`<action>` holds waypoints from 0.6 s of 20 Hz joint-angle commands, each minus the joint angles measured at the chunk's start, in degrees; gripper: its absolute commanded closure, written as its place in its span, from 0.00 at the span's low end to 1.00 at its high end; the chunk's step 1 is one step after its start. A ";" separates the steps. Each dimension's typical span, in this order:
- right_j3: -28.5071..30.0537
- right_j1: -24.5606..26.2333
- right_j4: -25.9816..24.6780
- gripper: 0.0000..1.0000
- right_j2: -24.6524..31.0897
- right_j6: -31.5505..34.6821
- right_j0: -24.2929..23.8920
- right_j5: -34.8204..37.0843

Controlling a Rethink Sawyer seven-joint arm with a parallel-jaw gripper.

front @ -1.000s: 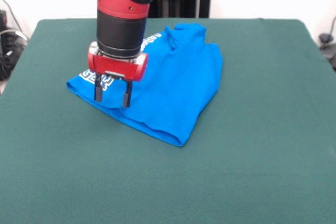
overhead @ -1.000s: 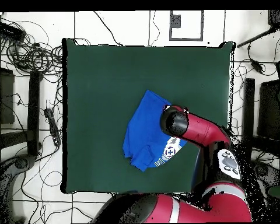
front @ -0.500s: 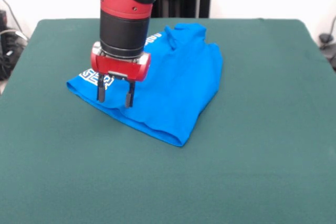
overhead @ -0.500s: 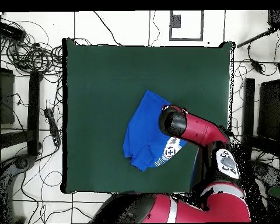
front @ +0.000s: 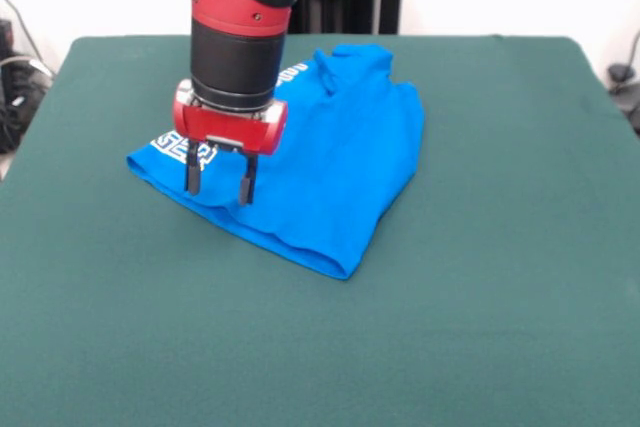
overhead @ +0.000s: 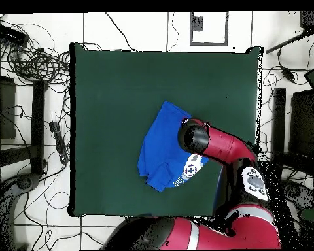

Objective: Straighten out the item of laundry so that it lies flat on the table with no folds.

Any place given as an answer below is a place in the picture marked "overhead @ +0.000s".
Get black upright bar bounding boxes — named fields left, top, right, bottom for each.
left=30, top=79, right=46, bottom=175
left=270, top=87, right=287, bottom=181

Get dark green table cloth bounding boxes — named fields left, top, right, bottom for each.
left=67, top=42, right=264, bottom=219

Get blue printed shirt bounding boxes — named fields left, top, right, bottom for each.
left=137, top=100, right=210, bottom=193

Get black power adapter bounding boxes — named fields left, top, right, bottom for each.
left=280, top=66, right=297, bottom=82

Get black slanted rod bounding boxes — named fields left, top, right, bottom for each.
left=265, top=30, right=308, bottom=54

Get small grey square plate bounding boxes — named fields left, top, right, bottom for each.
left=191, top=16, right=204, bottom=32

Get grey rectangular floor frame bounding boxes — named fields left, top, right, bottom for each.
left=190, top=11, right=229, bottom=47

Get black electronics box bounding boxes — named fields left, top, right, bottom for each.
left=0, top=23, right=30, bottom=48

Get tangled black cables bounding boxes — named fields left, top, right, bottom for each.
left=0, top=15, right=72, bottom=92

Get black round stand base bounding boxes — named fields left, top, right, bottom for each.
left=279, top=178, right=314, bottom=210
left=15, top=173, right=41, bottom=191

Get black corner equipment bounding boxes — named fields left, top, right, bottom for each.
left=300, top=10, right=314, bottom=33

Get black power strip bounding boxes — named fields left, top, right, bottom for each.
left=48, top=120, right=69, bottom=165

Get dark flat panel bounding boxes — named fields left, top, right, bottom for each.
left=288, top=88, right=314, bottom=159
left=0, top=74, right=17, bottom=141

